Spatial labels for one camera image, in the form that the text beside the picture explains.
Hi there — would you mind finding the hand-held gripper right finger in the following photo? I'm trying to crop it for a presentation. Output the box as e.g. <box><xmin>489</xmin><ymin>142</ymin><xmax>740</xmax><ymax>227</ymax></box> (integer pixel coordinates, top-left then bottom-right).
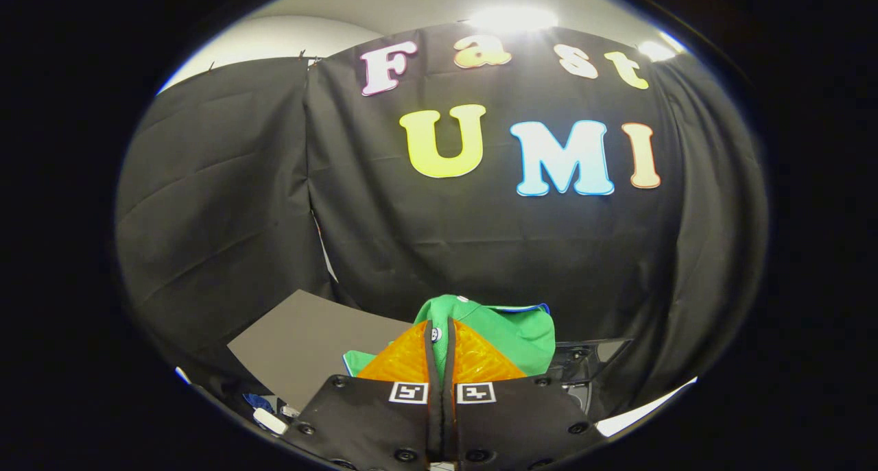
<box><xmin>442</xmin><ymin>317</ymin><xmax>604</xmax><ymax>471</ymax></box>

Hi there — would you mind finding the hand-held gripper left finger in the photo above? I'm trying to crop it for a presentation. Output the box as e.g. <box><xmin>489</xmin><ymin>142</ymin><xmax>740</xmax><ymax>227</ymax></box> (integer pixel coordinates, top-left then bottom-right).
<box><xmin>281</xmin><ymin>319</ymin><xmax>443</xmax><ymax>471</ymax></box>

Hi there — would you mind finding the green polo shirt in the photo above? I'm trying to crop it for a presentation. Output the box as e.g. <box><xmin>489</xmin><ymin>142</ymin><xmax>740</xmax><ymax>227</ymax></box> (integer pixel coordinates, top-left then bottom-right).
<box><xmin>343</xmin><ymin>294</ymin><xmax>556</xmax><ymax>383</ymax></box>

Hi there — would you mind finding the black backdrop cloth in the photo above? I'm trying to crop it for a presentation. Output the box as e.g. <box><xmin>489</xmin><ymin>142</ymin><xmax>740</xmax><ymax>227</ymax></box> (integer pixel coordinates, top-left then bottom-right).
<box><xmin>113</xmin><ymin>22</ymin><xmax>769</xmax><ymax>417</ymax></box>

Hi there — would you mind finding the dark grey cabinet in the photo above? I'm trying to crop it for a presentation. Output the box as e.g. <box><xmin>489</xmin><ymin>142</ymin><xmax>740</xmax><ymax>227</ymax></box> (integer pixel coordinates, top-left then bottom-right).
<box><xmin>226</xmin><ymin>289</ymin><xmax>412</xmax><ymax>413</ymax></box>

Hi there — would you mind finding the small white object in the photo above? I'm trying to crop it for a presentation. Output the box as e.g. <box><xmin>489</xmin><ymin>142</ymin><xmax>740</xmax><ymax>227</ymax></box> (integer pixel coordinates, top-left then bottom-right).
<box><xmin>252</xmin><ymin>408</ymin><xmax>289</xmax><ymax>436</ymax></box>

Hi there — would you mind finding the round ceiling light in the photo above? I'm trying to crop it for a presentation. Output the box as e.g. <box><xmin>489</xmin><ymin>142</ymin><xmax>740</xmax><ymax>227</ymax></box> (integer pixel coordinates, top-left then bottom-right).
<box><xmin>466</xmin><ymin>5</ymin><xmax>560</xmax><ymax>33</ymax></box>

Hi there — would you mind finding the small ceiling light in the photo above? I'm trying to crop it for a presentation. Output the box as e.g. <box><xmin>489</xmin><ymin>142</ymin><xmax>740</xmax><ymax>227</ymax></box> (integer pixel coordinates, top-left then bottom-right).
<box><xmin>638</xmin><ymin>39</ymin><xmax>676</xmax><ymax>62</ymax></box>

